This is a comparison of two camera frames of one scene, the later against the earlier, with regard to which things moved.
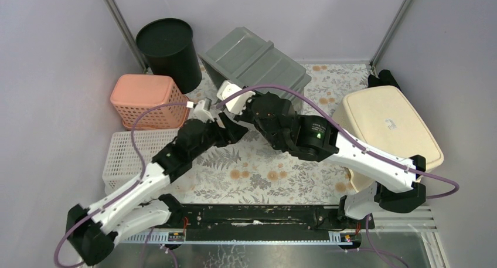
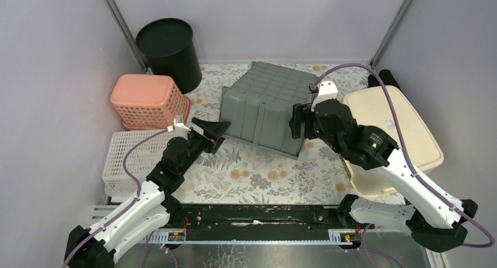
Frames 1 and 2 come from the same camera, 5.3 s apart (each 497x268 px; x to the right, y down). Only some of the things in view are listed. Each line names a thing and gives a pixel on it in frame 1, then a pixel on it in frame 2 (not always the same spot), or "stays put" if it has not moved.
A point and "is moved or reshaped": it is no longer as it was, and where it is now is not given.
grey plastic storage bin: (245, 57) is moved or reshaped
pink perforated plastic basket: (133, 94) stays put
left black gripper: (221, 129) stays put
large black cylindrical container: (168, 47) stays put
